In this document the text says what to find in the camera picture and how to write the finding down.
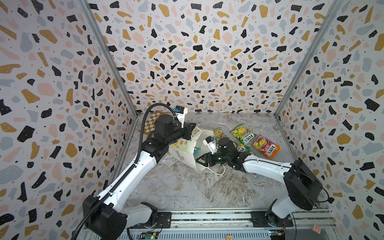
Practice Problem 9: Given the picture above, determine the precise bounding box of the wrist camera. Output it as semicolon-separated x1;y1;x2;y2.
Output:
174;106;188;128
203;137;218;154

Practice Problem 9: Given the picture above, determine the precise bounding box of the green circuit board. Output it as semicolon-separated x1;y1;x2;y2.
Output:
138;232;159;240

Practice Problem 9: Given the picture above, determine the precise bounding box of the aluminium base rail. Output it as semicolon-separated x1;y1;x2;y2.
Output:
116;208;343;240

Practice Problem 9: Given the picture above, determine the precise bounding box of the orange Fox's fruits packet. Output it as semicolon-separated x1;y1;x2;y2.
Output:
253;135;280;159

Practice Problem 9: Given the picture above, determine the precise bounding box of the green snack packet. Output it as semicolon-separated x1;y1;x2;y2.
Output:
232;140;251;153

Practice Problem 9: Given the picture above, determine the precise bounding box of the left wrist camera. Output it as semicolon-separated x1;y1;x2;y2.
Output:
174;106;188;128

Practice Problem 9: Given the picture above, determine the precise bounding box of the wooden chessboard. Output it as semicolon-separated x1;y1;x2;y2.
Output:
144;111;164;135

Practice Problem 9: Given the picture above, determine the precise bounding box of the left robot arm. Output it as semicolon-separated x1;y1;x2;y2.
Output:
78;115;196;240

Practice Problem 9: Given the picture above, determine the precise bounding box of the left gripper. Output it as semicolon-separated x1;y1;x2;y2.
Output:
165;121;196;146

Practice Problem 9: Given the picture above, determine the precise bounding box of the green Fox's candy packet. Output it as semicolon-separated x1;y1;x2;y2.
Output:
231;124;256;145

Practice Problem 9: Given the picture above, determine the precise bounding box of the teal snack packet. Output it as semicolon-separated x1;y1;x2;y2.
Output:
193;147;201;155

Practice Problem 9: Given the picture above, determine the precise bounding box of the pink wooden block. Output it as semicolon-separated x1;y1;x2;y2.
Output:
312;224;322;235

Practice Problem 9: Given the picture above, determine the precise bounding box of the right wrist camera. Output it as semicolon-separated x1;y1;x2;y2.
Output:
203;137;218;154

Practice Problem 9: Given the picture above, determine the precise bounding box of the white paper bag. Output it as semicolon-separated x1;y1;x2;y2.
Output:
169;127;226;176

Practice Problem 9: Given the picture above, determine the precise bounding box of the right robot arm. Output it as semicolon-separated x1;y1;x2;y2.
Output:
195;137;323;227

